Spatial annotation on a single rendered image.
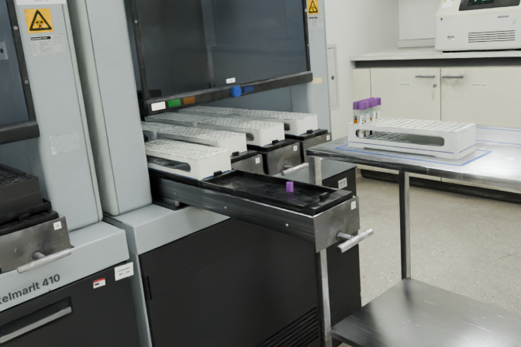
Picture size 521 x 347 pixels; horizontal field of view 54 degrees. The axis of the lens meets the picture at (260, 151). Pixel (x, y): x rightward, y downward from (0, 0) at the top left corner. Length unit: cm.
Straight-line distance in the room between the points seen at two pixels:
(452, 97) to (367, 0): 101
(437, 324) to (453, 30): 211
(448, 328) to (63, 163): 111
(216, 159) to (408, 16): 316
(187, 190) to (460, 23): 242
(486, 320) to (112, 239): 106
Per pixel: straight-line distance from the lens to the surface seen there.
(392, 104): 358
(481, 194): 349
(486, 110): 330
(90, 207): 123
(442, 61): 342
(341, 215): 98
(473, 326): 163
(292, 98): 171
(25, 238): 109
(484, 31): 326
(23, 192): 115
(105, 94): 122
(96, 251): 116
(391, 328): 159
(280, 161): 145
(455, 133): 120
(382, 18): 405
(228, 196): 108
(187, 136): 144
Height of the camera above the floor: 114
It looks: 13 degrees down
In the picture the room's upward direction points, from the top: 5 degrees counter-clockwise
